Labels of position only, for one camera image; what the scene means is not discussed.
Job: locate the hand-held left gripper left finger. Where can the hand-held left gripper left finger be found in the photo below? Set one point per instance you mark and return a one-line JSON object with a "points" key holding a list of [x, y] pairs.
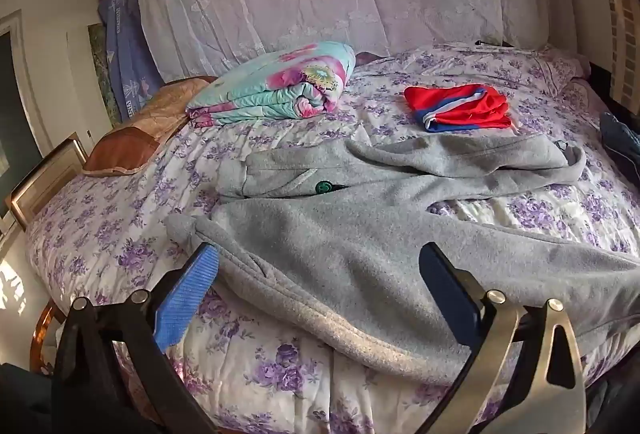
{"points": [[189, 290]]}

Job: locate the dark blue garment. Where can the dark blue garment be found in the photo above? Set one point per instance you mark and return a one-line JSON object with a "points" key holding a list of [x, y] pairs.
{"points": [[622, 142]]}

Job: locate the purple floral bed sheet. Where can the purple floral bed sheet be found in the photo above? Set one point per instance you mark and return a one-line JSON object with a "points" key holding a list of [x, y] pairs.
{"points": [[130, 234]]}

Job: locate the grey fleece pants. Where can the grey fleece pants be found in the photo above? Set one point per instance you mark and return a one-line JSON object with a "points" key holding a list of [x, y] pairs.
{"points": [[350, 239]]}

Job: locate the red and blue shorts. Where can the red and blue shorts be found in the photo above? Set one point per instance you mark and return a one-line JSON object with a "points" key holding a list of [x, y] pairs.
{"points": [[457, 107]]}

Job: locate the green floral panel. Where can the green floral panel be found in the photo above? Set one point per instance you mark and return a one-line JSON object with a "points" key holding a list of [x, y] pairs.
{"points": [[102, 69]]}

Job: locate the brown satin pillow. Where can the brown satin pillow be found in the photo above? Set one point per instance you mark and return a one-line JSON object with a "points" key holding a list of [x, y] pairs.
{"points": [[145, 124]]}

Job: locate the blue printed hanging cloth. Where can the blue printed hanging cloth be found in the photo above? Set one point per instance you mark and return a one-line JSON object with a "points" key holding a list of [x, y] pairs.
{"points": [[127, 44]]}

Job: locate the round wooden chair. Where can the round wooden chair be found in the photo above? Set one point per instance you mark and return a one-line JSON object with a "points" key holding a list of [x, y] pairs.
{"points": [[42, 329]]}

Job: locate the folded turquoise floral quilt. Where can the folded turquoise floral quilt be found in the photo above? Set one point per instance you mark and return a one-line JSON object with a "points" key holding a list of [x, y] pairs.
{"points": [[280, 82]]}

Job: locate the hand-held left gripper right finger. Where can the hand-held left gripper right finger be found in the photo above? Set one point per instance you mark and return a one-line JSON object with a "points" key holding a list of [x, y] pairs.
{"points": [[450, 286]]}

